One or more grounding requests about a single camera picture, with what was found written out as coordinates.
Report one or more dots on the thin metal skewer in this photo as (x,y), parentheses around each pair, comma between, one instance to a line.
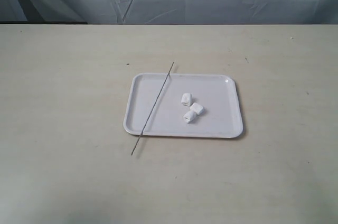
(152,109)

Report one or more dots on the white rectangular plastic tray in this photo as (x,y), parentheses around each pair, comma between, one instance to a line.
(217,93)

